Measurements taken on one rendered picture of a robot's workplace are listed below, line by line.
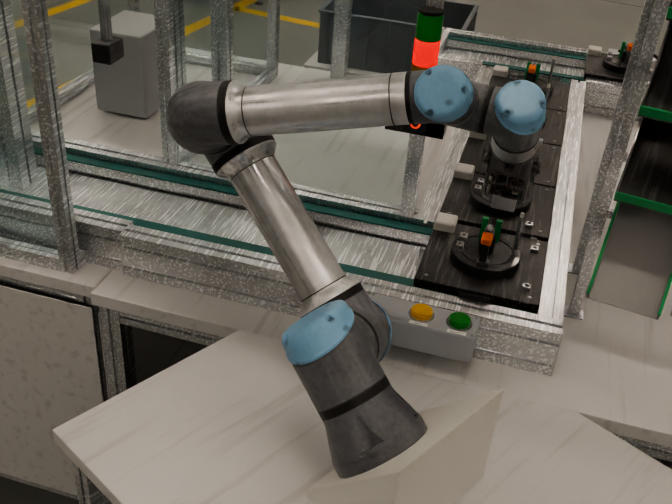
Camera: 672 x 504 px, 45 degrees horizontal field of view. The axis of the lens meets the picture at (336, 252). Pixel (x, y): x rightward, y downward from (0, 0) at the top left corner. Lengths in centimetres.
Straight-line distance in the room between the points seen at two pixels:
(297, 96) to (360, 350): 38
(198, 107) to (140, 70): 114
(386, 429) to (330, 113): 46
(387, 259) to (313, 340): 58
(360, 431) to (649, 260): 69
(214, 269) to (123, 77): 91
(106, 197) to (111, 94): 58
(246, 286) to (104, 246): 32
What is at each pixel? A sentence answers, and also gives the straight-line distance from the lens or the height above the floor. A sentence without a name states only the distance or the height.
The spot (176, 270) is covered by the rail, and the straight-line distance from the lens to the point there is 168.
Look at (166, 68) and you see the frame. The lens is 186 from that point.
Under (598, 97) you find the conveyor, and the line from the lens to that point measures 275.
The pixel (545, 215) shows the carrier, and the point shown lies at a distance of 186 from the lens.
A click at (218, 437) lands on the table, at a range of 138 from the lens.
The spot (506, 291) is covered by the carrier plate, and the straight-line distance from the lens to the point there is 158.
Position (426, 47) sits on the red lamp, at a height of 135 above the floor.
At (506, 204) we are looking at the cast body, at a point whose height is 112.
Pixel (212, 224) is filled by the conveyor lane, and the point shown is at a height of 92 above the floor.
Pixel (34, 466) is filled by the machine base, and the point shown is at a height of 24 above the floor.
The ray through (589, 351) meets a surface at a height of 86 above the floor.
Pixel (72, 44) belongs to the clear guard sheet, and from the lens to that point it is 261.
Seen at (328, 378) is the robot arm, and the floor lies 107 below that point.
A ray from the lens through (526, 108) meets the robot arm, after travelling 123.
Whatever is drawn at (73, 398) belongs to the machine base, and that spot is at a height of 52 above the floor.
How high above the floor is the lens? 186
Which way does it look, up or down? 33 degrees down
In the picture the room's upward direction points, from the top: 4 degrees clockwise
